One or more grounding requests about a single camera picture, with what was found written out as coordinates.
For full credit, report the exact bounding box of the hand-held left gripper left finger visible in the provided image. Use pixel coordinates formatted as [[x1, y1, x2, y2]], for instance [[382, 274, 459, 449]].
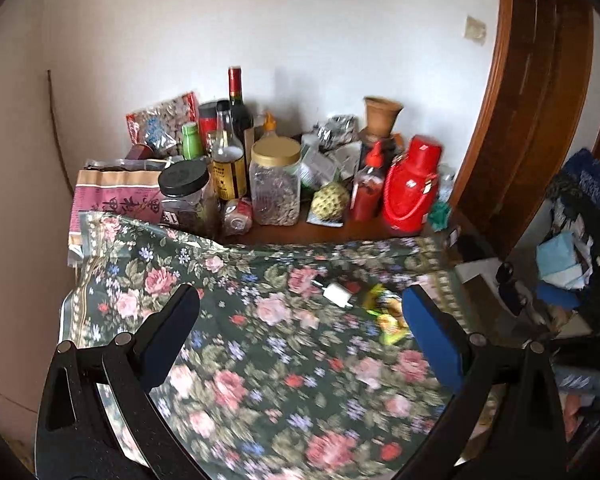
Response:
[[34, 284, 202, 480]]

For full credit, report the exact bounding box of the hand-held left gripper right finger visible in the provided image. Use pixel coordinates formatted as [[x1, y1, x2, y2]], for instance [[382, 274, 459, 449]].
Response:
[[395, 284, 568, 480]]

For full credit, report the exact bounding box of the yellow snack wrapper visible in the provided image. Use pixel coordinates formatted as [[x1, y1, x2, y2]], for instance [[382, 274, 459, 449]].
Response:
[[364, 284, 412, 346]]

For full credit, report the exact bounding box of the white charger plug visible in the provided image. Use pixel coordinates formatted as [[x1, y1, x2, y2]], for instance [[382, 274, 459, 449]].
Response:
[[321, 282, 354, 309]]

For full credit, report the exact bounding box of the floral tablecloth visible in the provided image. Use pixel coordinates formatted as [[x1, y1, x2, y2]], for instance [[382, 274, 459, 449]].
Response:
[[60, 210, 486, 480]]

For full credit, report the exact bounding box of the teal cloth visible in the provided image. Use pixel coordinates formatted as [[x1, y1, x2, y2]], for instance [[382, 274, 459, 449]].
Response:
[[426, 202, 453, 232]]

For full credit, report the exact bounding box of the red drink can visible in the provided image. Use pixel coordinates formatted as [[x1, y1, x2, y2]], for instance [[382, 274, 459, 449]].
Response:
[[222, 197, 255, 236]]

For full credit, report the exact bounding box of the red thermos jug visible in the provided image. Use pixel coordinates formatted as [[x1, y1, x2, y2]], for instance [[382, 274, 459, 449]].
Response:
[[382, 135, 441, 237]]

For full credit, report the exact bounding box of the brown patterned paper bag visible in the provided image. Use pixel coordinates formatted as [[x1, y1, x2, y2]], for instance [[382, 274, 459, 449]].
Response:
[[70, 167, 173, 251]]

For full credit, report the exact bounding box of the light blue cloth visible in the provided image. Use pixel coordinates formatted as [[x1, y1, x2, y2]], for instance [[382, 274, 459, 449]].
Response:
[[536, 234, 590, 290]]

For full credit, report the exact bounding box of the black-lid clear plastic jar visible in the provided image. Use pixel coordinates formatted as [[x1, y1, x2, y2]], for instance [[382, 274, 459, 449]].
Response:
[[158, 160, 221, 238]]

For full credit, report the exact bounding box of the red sauce squeeze bottle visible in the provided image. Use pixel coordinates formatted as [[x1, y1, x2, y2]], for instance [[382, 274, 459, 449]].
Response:
[[350, 141, 387, 222]]

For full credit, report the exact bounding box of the yellow-label glass bottle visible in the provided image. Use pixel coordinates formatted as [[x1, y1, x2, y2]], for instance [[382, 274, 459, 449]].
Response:
[[211, 100, 248, 202]]

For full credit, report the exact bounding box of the gold-lid clear plastic jar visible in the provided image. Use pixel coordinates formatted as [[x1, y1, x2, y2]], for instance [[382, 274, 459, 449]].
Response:
[[249, 137, 302, 227]]

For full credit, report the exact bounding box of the green plastic bottle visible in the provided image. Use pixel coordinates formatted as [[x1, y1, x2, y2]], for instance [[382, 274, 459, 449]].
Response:
[[181, 122, 204, 159]]

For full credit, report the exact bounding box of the green and white packet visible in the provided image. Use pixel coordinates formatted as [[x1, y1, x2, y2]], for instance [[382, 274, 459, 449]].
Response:
[[300, 145, 341, 192]]

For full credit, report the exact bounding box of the red-edged snack bag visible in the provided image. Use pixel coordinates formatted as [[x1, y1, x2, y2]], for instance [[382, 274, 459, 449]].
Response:
[[126, 91, 201, 157]]

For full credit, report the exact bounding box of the pile of clothes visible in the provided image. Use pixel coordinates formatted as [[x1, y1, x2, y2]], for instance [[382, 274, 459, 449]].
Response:
[[547, 149, 600, 261]]

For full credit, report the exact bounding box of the orange-tip squeeze bottle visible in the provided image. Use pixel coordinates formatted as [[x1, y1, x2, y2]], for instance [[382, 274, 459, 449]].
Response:
[[260, 112, 280, 141]]

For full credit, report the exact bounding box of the terracotta flower pot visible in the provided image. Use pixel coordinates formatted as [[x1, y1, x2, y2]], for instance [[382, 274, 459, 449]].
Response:
[[362, 96, 405, 138]]

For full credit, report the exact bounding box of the silver foil bag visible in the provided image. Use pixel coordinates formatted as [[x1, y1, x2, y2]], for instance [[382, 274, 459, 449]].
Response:
[[316, 115, 360, 152]]

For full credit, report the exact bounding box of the dark wine bottle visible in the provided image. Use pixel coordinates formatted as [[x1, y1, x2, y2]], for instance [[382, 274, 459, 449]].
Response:
[[227, 66, 255, 156]]

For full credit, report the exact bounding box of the brown wooden door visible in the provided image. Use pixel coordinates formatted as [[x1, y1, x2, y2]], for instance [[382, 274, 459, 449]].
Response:
[[450, 0, 600, 261]]

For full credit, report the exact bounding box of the wall switch plate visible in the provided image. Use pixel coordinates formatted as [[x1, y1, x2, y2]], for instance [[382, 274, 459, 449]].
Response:
[[464, 16, 488, 45]]

